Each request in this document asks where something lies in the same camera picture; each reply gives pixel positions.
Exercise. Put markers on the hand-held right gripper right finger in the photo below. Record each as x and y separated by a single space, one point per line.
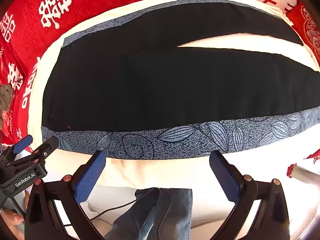
224 177

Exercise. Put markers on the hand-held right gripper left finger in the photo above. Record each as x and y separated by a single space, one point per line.
90 176

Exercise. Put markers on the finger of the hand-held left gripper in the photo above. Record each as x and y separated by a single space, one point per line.
23 143
48 148

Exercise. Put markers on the black pants with floral lining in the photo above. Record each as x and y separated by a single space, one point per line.
162 87

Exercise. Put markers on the person's left hand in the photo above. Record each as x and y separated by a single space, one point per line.
11 218

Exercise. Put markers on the white upholstered bed edge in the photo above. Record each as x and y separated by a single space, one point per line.
215 205

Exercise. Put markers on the cream cloth sheet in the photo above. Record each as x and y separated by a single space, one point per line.
125 166

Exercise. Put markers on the person's blue jeans legs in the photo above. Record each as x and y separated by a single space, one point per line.
155 215

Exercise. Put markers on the silver tube with red end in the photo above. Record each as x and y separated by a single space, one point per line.
305 173

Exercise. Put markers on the red printed blanket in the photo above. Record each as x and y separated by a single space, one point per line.
32 42

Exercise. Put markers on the red embroidered pillow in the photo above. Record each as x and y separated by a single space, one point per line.
310 30

